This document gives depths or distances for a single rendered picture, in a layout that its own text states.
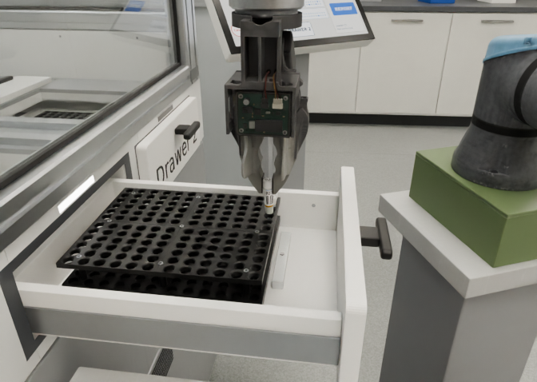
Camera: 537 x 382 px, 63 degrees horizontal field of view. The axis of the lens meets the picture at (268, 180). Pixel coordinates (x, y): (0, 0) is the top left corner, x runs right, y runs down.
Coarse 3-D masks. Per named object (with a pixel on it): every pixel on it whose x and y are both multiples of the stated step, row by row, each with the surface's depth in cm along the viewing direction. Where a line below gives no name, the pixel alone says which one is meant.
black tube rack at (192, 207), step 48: (144, 192) 62; (192, 192) 61; (96, 240) 51; (144, 240) 51; (192, 240) 51; (240, 240) 51; (96, 288) 48; (144, 288) 47; (192, 288) 47; (240, 288) 48
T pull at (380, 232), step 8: (376, 224) 52; (384, 224) 51; (360, 232) 50; (368, 232) 50; (376, 232) 50; (384, 232) 50; (360, 240) 49; (368, 240) 49; (376, 240) 49; (384, 240) 48; (384, 248) 47; (384, 256) 47
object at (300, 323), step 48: (96, 192) 62; (240, 192) 63; (288, 192) 62; (336, 192) 62; (48, 240) 52; (48, 288) 44; (288, 288) 53; (336, 288) 53; (96, 336) 45; (144, 336) 44; (192, 336) 43; (240, 336) 42; (288, 336) 42; (336, 336) 41
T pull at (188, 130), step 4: (192, 124) 83; (196, 124) 83; (200, 124) 85; (176, 128) 81; (180, 128) 81; (184, 128) 81; (188, 128) 81; (192, 128) 81; (196, 128) 82; (176, 132) 81; (180, 132) 81; (184, 132) 81; (188, 132) 79; (192, 132) 80; (184, 136) 79; (188, 136) 78; (192, 136) 80
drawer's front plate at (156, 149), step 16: (176, 112) 84; (192, 112) 91; (160, 128) 76; (144, 144) 69; (160, 144) 74; (176, 144) 82; (192, 144) 93; (144, 160) 69; (160, 160) 75; (144, 176) 71; (160, 176) 75; (176, 176) 84
